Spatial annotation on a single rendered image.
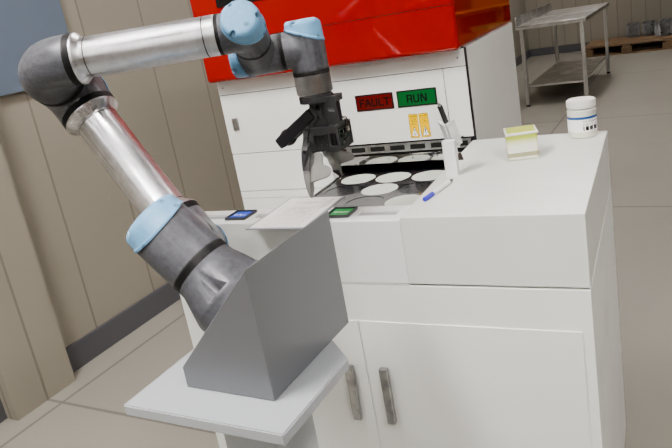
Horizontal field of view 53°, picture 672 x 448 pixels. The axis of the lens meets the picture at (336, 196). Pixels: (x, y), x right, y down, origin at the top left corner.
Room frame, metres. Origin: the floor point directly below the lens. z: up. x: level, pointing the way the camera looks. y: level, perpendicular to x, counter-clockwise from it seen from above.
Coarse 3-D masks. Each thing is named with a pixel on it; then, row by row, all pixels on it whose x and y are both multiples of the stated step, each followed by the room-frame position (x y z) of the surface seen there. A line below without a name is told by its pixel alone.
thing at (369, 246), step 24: (216, 216) 1.55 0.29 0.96; (360, 216) 1.34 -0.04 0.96; (384, 216) 1.31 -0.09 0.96; (240, 240) 1.45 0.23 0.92; (264, 240) 1.42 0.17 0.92; (336, 240) 1.34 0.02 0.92; (360, 240) 1.31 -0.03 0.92; (384, 240) 1.28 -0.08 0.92; (360, 264) 1.31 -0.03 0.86; (384, 264) 1.29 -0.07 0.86
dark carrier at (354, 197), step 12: (444, 168) 1.82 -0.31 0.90; (372, 180) 1.83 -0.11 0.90; (408, 180) 1.76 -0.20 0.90; (432, 180) 1.72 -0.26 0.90; (324, 192) 1.79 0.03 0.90; (336, 192) 1.77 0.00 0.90; (348, 192) 1.75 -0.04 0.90; (360, 192) 1.73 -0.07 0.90; (396, 192) 1.67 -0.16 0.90; (408, 192) 1.65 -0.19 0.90; (420, 192) 1.63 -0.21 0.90; (336, 204) 1.66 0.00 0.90; (348, 204) 1.64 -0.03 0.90; (360, 204) 1.62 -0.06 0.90; (372, 204) 1.60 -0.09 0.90
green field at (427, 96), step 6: (420, 90) 1.88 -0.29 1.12; (426, 90) 1.87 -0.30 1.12; (432, 90) 1.86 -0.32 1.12; (402, 96) 1.90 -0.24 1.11; (408, 96) 1.90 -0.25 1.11; (414, 96) 1.89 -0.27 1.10; (420, 96) 1.88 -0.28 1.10; (426, 96) 1.87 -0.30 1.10; (432, 96) 1.86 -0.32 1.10; (402, 102) 1.91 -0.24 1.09; (408, 102) 1.90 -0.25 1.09; (414, 102) 1.89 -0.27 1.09; (420, 102) 1.88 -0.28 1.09; (426, 102) 1.87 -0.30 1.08; (432, 102) 1.87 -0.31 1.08
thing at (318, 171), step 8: (312, 160) 1.34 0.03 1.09; (320, 160) 1.34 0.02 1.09; (312, 168) 1.33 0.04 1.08; (320, 168) 1.33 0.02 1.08; (328, 168) 1.32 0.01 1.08; (304, 176) 1.33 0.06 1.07; (312, 176) 1.33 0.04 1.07; (320, 176) 1.32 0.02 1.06; (328, 176) 1.31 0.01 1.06; (312, 184) 1.33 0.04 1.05; (312, 192) 1.32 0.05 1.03
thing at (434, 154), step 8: (408, 152) 1.91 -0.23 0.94; (416, 152) 1.89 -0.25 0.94; (424, 152) 1.88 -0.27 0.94; (432, 152) 1.86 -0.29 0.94; (440, 152) 1.85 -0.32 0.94; (352, 160) 1.98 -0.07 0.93; (360, 160) 1.97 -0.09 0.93; (368, 160) 1.96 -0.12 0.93; (376, 160) 1.95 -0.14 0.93; (384, 160) 1.93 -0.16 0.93; (392, 160) 1.92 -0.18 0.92; (400, 160) 1.91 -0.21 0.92; (408, 160) 1.90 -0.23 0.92; (416, 160) 1.89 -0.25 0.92; (424, 160) 1.88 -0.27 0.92; (336, 176) 2.01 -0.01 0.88
